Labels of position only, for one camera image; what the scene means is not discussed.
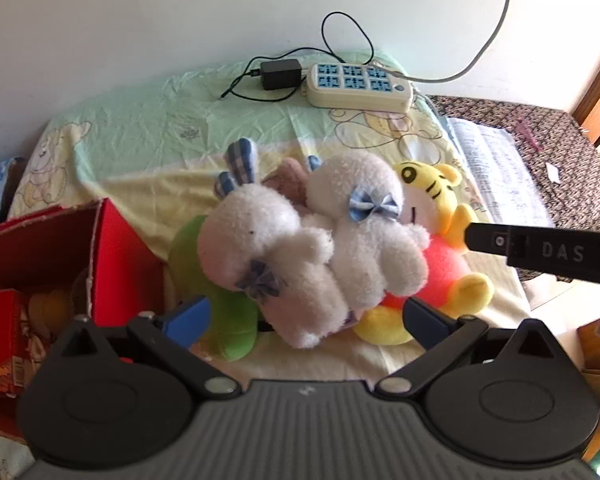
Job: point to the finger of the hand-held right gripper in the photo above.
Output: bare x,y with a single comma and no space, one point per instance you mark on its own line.
485,237

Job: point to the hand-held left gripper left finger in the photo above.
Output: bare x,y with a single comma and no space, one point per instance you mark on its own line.
187,317

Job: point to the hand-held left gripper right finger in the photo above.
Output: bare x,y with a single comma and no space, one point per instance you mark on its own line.
425,322

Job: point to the green plush toy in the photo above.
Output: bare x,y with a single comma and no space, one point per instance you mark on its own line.
230,325

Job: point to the yellow plush tiger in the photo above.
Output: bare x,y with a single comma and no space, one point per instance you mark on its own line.
442,260

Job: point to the red cardboard box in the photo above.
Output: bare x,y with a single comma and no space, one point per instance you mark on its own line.
120,260

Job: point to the white plush rabbit blue bow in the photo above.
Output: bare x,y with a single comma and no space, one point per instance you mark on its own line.
370,250

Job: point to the white plush rabbit grey bow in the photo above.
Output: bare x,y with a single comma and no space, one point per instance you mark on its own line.
250,230

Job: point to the dusty pink plush bear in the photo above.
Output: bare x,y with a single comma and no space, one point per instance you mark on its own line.
287,180

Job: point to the white paper sheet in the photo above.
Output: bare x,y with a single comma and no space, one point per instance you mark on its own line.
495,170

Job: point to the small white card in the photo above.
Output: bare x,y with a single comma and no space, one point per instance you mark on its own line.
554,172

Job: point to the brown patterned cushion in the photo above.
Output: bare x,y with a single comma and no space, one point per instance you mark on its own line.
570,160

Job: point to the pink plastic stick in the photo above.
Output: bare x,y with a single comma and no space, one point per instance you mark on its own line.
529,134

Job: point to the yellow toy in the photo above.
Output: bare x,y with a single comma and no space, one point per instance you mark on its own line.
50,312

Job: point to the red snack packet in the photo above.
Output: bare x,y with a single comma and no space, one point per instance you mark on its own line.
2,340

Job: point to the cream power strip blue sockets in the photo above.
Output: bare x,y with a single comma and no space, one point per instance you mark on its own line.
355,92

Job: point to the cartoon bear bed sheet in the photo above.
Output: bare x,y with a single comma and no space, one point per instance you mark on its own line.
145,125

